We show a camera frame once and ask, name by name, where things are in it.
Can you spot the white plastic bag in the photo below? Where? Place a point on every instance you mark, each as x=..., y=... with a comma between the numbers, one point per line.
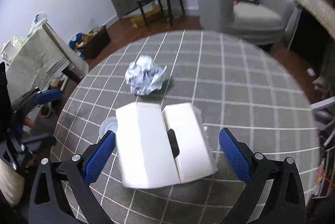
x=36, y=23

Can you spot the beige patterned table cloth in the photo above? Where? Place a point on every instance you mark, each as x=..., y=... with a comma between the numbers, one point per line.
x=34, y=61

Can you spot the white cardboard box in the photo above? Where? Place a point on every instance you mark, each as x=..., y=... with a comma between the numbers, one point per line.
x=141, y=148

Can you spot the white round lid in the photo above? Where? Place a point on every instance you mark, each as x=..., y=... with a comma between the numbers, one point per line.
x=107, y=127

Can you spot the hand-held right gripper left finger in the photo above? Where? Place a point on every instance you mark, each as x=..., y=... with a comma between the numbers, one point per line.
x=100, y=156

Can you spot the black trash bin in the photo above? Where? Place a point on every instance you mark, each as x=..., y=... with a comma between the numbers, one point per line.
x=99, y=43

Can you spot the flat cardboard piece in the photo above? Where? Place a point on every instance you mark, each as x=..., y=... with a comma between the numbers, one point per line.
x=149, y=16

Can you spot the white paper scrap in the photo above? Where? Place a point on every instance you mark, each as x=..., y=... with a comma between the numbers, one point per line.
x=311, y=72

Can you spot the person's left hand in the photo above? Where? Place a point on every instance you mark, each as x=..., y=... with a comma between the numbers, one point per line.
x=29, y=123

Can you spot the white kettle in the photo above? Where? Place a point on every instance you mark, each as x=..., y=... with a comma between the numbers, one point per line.
x=7, y=52

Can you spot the small crumpled paper ball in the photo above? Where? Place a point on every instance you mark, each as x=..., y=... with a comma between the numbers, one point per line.
x=144, y=74

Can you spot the beige fringed table cloth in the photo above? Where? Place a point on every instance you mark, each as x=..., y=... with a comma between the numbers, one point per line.
x=314, y=4

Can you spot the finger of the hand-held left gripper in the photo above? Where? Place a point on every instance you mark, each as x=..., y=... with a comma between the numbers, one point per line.
x=39, y=141
x=48, y=97

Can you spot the grey armchair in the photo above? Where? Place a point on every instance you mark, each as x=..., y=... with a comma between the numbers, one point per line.
x=256, y=14

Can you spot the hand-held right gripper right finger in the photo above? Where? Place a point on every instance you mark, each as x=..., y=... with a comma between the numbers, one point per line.
x=234, y=156

